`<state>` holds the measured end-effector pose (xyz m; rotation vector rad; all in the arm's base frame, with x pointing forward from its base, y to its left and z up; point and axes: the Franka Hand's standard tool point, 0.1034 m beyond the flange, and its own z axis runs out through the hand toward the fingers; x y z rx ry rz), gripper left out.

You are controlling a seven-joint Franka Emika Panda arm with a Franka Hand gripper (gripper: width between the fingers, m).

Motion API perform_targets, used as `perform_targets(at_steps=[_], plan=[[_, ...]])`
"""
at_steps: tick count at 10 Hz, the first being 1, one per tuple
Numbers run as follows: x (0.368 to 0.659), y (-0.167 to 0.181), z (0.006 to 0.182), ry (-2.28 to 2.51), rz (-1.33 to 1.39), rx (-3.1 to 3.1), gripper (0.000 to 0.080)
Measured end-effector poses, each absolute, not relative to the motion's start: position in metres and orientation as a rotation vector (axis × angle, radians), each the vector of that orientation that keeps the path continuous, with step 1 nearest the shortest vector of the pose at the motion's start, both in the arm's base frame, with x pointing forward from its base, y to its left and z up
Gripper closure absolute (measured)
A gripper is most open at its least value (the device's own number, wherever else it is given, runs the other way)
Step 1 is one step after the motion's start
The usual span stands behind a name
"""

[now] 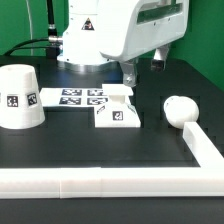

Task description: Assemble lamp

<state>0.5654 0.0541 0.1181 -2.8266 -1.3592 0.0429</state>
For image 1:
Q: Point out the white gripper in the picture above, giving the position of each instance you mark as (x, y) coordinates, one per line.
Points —
(127, 29)

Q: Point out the white lamp base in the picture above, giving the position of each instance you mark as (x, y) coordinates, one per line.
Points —
(117, 112)

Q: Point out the white lamp bulb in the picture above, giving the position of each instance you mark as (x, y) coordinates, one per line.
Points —
(180, 109)

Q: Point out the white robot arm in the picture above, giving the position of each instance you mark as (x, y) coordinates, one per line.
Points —
(79, 41)

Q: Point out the white lamp shade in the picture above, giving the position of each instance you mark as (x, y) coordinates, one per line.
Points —
(20, 104)

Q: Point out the white marker tag plate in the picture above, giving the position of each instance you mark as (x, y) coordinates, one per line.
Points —
(72, 97)

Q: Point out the white L-shaped fence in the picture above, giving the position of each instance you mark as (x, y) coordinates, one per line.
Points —
(206, 179)

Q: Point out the black cable connector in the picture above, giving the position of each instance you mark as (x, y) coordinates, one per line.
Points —
(54, 39)

